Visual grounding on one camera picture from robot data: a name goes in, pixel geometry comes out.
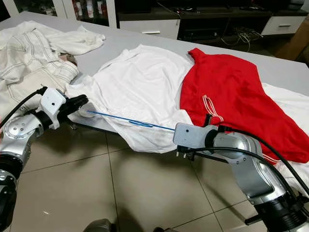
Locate blue wire hanger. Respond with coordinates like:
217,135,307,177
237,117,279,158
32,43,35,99
87,110,177,131

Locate cream white jeans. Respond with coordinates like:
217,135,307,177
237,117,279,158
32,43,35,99
0,28,80,121

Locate white t-shirt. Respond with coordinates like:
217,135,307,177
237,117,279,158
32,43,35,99
65,44,196,154

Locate red shirt white stripes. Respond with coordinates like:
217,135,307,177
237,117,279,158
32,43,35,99
180,47,309,165

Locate tan plaid cloth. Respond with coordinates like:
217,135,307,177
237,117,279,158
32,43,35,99
63,54,78,66

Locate black tv stand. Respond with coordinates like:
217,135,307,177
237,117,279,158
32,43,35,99
116,0,309,49

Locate white drawer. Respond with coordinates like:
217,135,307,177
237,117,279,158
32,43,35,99
118,19,180,40
262,15,309,35

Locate white glass door cabinet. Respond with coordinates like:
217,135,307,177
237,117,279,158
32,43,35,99
2,0,119,27

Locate black table leg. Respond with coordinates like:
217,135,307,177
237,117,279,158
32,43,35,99
244,213,266,225

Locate grey robot foot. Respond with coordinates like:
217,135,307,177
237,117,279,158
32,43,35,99
83,218,112,232

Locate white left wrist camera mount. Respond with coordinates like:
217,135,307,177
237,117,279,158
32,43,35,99
40,88,67,127

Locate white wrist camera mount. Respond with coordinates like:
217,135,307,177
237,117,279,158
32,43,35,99
40,88,67,127
173,122,208,149

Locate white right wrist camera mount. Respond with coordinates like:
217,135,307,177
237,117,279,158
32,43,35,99
173,122,208,149

